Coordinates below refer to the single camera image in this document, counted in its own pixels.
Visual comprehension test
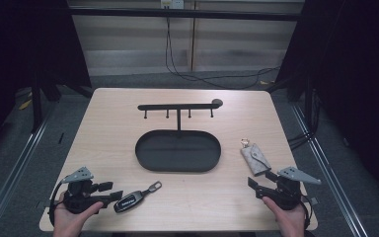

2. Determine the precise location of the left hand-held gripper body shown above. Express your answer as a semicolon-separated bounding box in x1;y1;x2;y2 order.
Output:
60;166;100;215

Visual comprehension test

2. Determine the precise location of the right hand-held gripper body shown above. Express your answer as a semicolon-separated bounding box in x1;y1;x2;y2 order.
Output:
269;165;323;211

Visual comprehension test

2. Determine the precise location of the black car key fob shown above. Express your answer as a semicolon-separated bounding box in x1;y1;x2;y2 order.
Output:
113;180;163;214

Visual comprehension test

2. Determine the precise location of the grey key pouch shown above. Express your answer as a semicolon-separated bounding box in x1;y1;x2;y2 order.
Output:
240;138;272;178

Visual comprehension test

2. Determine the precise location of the person's left hand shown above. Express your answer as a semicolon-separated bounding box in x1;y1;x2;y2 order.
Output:
52;192;105;237

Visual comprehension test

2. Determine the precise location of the person's right hand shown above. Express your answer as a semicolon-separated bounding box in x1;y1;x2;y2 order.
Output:
262;196;308;237

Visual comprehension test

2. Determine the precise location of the black metal stand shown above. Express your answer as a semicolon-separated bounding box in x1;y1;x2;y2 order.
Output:
303;77;315;134
30;73;44;133

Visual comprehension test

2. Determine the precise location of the black key rack with tray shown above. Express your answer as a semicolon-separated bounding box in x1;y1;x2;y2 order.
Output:
134;98;225;174

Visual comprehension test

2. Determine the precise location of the yellow tape strip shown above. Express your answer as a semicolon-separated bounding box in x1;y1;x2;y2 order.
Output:
18;98;34;111

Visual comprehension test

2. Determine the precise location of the dark curtain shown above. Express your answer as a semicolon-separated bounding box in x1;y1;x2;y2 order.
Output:
265;0;379;208
0;0;93;166

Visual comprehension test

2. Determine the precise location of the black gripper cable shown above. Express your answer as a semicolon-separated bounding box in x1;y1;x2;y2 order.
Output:
47;182;64;228
300;196;313;231

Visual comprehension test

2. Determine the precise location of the bundle of black cables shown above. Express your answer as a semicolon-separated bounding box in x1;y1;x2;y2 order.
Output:
287;129;315;151

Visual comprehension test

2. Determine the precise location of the aluminium floor rail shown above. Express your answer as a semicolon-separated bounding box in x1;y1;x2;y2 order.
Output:
0;107;54;237
290;103;371;237

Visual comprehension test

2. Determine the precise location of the long black floor cable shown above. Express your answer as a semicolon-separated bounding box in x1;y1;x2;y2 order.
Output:
164;16;281;91

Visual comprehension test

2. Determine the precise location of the black horizontal frame bar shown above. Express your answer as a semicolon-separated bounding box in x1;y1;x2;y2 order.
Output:
68;7;304;23

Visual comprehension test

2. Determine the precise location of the white wall socket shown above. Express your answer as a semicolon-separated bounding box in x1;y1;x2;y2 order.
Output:
160;0;185;10

